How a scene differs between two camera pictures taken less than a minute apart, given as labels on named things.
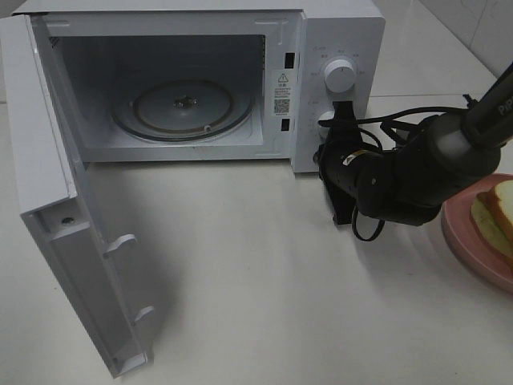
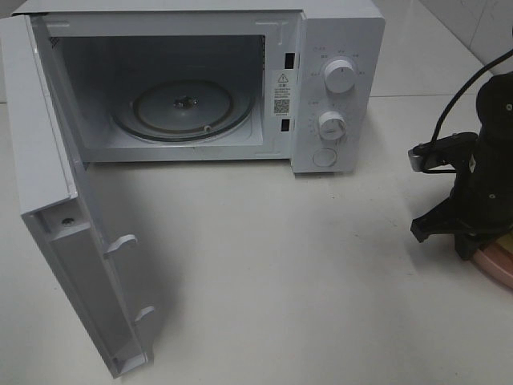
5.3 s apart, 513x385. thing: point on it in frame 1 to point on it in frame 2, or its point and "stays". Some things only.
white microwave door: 57,206 stays
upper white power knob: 340,75 stays
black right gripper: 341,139 to 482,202
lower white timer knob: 322,131 stays
